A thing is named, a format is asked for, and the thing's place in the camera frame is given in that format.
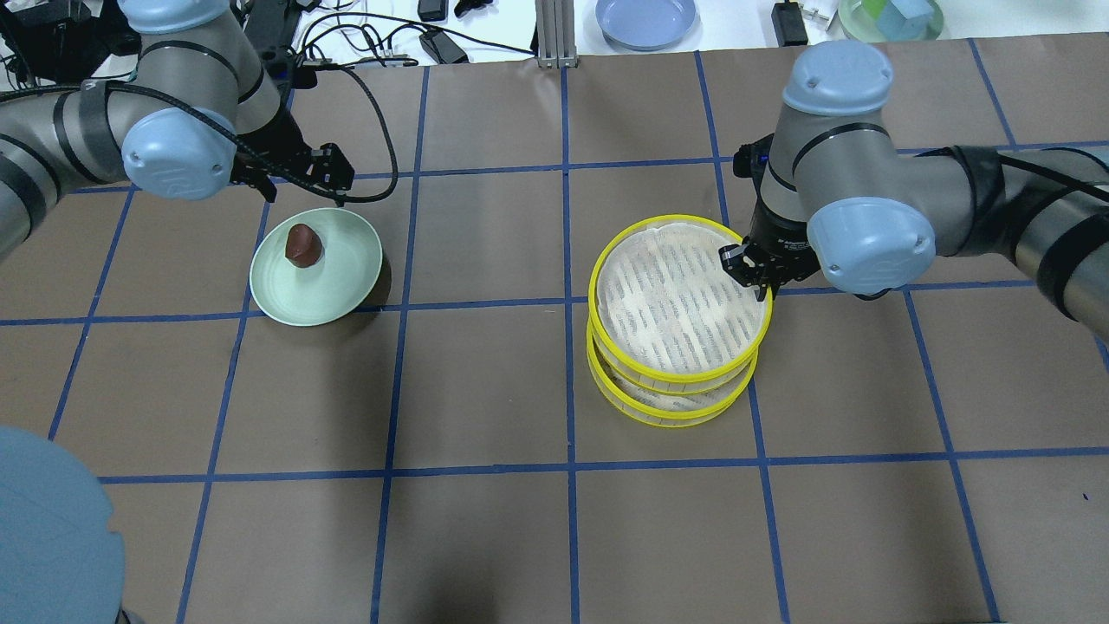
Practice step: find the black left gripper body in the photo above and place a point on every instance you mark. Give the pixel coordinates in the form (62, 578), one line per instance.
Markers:
(279, 146)

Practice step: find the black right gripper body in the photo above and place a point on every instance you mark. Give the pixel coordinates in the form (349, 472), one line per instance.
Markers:
(782, 237)

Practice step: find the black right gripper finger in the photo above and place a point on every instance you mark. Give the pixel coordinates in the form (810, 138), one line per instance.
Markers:
(737, 262)
(768, 281)

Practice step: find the yellow bamboo steamer basket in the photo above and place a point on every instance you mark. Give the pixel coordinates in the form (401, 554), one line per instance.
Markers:
(664, 313)
(667, 411)

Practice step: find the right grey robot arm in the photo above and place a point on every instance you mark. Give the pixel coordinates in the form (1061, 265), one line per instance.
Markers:
(834, 196)

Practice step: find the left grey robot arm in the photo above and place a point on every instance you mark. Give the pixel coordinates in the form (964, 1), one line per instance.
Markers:
(199, 96)

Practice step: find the brown bun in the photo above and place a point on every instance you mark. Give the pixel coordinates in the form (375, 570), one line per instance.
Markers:
(303, 246)

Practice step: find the light green plate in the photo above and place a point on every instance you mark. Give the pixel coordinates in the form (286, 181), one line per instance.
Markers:
(349, 269)

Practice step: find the black power adapter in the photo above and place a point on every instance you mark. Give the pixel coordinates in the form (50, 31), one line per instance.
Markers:
(788, 24)

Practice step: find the clear green bowl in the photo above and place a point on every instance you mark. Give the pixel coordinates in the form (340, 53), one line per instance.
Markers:
(858, 26)

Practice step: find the blue plate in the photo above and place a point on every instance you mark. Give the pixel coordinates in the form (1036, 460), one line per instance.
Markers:
(645, 25)

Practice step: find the green sponge block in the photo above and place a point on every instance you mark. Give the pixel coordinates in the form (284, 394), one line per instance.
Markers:
(873, 8)

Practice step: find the blue sponge block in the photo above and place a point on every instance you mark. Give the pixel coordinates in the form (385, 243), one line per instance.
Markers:
(905, 19)

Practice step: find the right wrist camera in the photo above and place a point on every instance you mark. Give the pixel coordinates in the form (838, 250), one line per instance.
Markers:
(750, 161)

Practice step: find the aluminium frame post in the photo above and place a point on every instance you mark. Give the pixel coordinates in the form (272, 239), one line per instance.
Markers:
(555, 34)

